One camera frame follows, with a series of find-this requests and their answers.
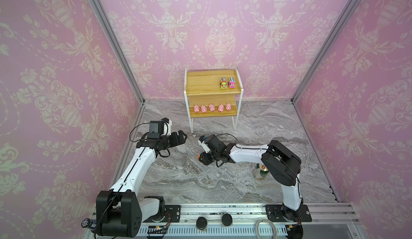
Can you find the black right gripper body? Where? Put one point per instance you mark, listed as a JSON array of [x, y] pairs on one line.
[[210, 157]]

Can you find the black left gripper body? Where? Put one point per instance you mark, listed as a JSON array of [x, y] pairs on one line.
[[166, 141]]

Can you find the pink blue toy truck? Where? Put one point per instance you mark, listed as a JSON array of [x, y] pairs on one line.
[[231, 83]]

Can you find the green truck with grille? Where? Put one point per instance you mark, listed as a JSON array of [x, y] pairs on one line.
[[223, 83]]

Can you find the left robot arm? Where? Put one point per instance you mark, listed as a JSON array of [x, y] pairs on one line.
[[119, 213]]

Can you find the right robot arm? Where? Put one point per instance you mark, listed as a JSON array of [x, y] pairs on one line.
[[282, 164]]

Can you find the green can gold lid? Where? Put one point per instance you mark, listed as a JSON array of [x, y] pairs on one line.
[[260, 171]]

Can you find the black round knob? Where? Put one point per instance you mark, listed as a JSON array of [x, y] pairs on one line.
[[227, 220], [201, 223]]

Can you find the purple drink bottle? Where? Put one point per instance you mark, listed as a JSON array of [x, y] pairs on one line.
[[88, 223]]

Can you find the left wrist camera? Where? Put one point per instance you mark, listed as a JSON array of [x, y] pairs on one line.
[[167, 123]]

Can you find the wooden two-tier shelf white frame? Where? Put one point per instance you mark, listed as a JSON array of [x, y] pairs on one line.
[[202, 87]]

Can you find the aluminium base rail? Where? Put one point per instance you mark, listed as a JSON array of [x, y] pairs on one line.
[[249, 213]]

